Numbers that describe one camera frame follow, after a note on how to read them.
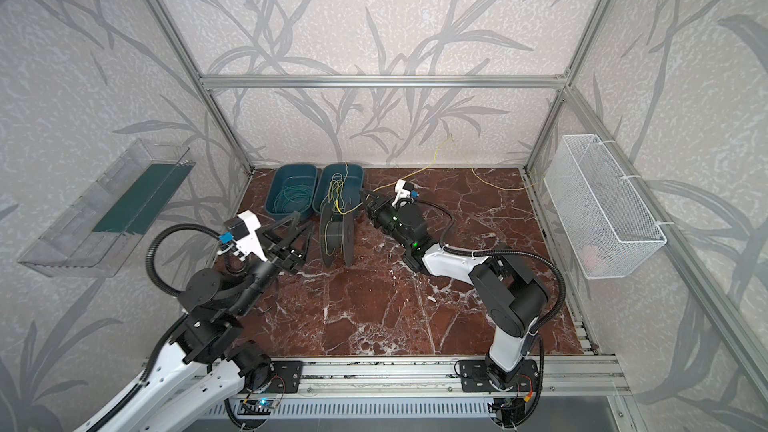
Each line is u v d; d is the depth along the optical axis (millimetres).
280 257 519
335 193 1118
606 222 611
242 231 496
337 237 864
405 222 641
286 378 732
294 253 540
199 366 481
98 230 639
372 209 709
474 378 731
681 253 557
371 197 784
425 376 755
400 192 773
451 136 1155
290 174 1155
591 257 723
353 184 1200
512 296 468
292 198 1125
